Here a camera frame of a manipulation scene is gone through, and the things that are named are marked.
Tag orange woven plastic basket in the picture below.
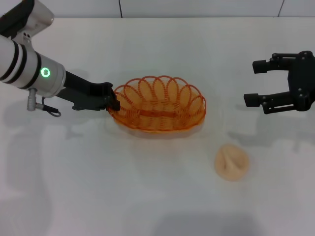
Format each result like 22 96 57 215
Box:
107 75 207 133

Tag beige toy steamed bun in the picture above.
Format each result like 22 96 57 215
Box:
214 143 250 182

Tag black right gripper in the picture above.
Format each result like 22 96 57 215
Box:
243 51 315 115

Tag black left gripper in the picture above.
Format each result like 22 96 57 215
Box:
58 71 121 112

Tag left arm grey cable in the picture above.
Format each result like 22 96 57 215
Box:
26 88 62 118

